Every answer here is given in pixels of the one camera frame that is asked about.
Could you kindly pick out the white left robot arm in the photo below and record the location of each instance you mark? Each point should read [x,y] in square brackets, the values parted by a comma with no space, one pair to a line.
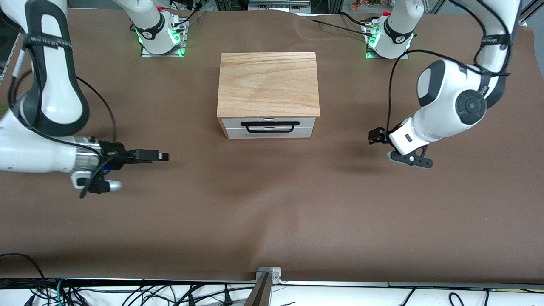
[446,97]

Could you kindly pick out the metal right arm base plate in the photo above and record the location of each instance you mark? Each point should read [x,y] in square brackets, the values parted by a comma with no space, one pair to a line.
[180,40]

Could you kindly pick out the brown table cover sheet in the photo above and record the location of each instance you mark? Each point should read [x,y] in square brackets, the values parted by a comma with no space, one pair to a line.
[272,204]

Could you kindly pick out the orange patterned item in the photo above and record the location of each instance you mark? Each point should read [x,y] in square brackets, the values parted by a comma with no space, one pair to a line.
[361,5]

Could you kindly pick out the light wooden drawer cabinet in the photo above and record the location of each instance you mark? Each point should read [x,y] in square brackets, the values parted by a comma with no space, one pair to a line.
[267,85]

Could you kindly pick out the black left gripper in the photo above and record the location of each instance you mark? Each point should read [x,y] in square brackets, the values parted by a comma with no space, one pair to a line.
[375,135]

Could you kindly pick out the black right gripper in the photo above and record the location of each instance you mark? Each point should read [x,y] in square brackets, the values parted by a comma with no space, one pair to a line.
[114,152]

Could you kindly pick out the white front wooden drawer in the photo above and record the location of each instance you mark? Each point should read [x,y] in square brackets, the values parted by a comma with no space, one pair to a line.
[238,133]
[231,123]

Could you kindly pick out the grey equipment box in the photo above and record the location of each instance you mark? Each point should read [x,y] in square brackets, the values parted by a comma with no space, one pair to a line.
[278,6]

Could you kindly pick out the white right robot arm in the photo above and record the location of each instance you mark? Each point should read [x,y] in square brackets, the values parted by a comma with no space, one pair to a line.
[55,85]

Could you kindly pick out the aluminium table edge rail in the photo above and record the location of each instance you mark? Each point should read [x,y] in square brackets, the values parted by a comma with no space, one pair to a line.
[340,283]

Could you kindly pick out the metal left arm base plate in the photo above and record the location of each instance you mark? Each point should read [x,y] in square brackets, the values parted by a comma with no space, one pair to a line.
[403,54]

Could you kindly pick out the aluminium frame profile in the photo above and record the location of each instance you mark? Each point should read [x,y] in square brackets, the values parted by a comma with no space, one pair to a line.
[531,10]
[15,51]

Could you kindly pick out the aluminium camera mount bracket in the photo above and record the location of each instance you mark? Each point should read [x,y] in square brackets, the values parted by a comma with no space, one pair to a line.
[263,293]

